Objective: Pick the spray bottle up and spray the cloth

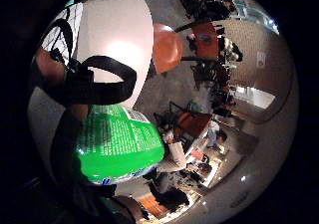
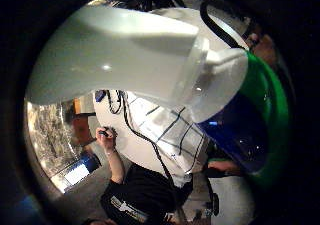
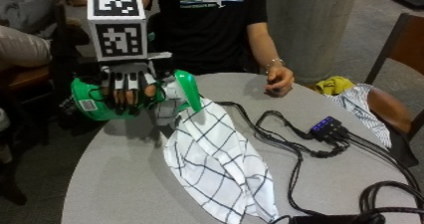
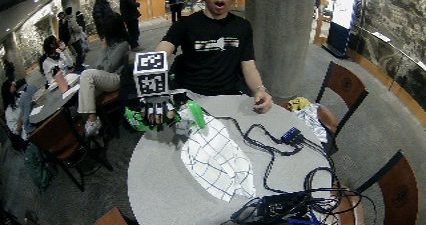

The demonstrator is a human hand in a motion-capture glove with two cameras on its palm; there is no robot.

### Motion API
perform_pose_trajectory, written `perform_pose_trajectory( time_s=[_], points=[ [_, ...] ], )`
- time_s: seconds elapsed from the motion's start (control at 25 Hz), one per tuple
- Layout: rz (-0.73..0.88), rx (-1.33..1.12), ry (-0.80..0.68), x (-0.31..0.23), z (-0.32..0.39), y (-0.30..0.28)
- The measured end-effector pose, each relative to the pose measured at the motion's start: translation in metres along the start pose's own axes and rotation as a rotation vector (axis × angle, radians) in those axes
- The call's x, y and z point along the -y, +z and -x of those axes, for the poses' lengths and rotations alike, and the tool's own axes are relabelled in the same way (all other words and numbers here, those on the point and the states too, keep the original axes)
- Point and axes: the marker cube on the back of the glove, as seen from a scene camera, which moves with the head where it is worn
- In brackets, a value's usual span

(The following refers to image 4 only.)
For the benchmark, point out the bright green plastic tool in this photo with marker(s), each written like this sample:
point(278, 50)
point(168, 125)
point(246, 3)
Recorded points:
point(196, 113)

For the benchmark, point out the grey concrete pillar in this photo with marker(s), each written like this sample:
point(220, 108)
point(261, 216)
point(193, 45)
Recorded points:
point(279, 38)

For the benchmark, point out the metal wall handrail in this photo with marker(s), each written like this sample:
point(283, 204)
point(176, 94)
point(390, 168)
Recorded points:
point(390, 41)

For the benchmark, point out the round grey side table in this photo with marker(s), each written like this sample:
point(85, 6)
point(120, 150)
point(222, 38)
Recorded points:
point(50, 101)

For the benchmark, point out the wooden chair with black frame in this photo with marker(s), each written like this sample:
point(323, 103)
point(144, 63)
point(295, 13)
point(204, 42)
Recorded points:
point(390, 188)
point(112, 217)
point(341, 96)
point(61, 141)

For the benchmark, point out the white sneaker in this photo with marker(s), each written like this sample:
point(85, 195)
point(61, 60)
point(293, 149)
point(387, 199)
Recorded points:
point(92, 125)

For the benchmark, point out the wooden stand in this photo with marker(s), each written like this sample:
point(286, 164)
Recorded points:
point(321, 20)

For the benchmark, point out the person in black t-shirt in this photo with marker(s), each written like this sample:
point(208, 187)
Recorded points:
point(213, 65)

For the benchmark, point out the white checkered cloth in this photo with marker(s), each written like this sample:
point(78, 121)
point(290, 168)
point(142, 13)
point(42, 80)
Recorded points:
point(217, 156)

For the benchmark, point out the white display board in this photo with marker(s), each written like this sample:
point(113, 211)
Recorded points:
point(342, 16)

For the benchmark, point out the green plastic bag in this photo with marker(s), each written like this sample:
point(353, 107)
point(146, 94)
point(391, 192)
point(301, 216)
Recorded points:
point(134, 119)

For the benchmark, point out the blue adapter box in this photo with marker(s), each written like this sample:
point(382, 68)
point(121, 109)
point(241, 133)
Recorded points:
point(291, 135)

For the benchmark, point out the black electronics box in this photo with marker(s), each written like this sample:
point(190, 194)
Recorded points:
point(283, 203)

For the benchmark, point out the white marker cube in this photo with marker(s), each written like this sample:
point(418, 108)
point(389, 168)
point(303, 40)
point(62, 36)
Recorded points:
point(150, 74)

